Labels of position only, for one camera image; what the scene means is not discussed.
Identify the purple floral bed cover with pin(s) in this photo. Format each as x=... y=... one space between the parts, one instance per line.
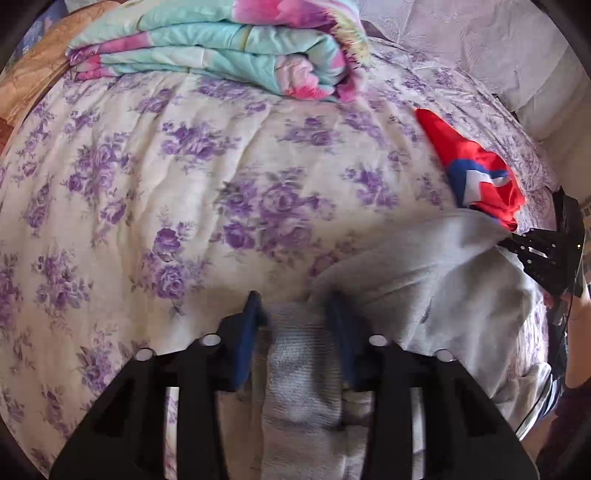
x=184 y=194

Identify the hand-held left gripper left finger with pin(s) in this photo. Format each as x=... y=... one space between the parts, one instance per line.
x=248 y=333

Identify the folded teal pink floral quilt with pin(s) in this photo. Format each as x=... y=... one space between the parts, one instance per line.
x=231 y=41

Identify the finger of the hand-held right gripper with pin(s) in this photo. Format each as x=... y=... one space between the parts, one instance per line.
x=545 y=251

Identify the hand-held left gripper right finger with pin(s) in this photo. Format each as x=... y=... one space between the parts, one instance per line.
x=342 y=342

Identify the red blue white cloth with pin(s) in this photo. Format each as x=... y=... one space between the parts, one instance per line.
x=480 y=168

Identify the pale lilac embossed pillow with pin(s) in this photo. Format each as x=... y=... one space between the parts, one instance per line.
x=471 y=41

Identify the person's dark clothing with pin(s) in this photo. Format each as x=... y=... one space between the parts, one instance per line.
x=565 y=422

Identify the grey sweatshirt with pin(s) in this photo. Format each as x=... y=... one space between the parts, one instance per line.
x=429 y=295

